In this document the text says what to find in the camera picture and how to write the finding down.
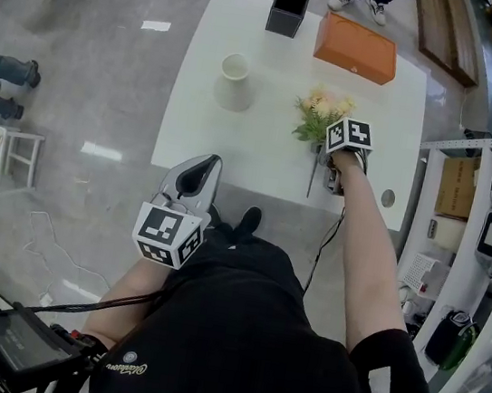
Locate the person's black clothed torso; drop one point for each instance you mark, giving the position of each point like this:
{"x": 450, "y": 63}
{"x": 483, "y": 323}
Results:
{"x": 241, "y": 350}

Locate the black and green bag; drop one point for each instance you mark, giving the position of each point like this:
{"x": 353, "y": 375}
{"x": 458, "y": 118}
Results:
{"x": 451, "y": 340}

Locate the cardboard box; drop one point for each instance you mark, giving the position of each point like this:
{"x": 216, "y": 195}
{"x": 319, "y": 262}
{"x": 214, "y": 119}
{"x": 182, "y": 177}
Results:
{"x": 457, "y": 186}

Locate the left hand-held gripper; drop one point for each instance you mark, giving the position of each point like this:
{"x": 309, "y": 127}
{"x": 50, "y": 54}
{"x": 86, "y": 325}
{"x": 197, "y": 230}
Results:
{"x": 163, "y": 229}

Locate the person's right forearm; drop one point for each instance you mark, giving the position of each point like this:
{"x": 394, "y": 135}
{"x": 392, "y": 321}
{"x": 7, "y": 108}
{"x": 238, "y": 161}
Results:
{"x": 365, "y": 254}

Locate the white vase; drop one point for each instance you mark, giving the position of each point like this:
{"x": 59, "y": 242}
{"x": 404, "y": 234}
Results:
{"x": 234, "y": 84}

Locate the white perforated basket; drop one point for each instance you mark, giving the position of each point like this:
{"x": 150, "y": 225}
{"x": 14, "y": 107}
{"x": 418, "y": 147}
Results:
{"x": 424, "y": 275}

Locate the white side cart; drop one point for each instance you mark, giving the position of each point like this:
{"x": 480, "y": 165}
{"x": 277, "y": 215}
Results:
{"x": 14, "y": 156}

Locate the white table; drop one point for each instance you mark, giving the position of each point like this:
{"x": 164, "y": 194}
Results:
{"x": 271, "y": 149}

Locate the yellow and peach flowers bouquet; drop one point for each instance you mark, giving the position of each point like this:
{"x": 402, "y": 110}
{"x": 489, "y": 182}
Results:
{"x": 320, "y": 110}

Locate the black floor adapter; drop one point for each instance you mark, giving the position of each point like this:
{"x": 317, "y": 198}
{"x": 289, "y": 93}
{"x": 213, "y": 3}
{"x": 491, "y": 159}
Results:
{"x": 477, "y": 134}

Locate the person's black shoe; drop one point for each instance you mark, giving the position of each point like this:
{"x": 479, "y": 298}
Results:
{"x": 250, "y": 221}

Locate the cream box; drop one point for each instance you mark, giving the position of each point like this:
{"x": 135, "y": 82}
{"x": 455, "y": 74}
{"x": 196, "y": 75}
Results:
{"x": 448, "y": 235}

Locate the wooden platform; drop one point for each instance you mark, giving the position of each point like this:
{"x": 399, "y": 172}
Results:
{"x": 449, "y": 33}

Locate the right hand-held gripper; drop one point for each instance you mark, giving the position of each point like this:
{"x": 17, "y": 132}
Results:
{"x": 351, "y": 135}

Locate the person's left forearm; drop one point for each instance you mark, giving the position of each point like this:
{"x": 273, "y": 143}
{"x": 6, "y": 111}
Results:
{"x": 130, "y": 297}

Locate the white paper sheet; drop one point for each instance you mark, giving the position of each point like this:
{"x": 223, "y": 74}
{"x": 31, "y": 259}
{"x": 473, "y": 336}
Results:
{"x": 156, "y": 26}

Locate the orange box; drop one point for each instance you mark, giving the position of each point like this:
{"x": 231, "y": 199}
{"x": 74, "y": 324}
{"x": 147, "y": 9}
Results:
{"x": 355, "y": 47}

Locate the white shelf unit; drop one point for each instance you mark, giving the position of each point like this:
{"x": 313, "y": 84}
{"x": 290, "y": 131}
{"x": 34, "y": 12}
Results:
{"x": 463, "y": 278}

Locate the black square box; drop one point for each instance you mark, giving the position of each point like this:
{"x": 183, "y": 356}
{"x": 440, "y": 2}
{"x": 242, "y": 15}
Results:
{"x": 286, "y": 16}

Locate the black tablet screen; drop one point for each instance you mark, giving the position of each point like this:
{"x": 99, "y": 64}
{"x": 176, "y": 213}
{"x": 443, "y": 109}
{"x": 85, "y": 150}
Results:
{"x": 18, "y": 340}

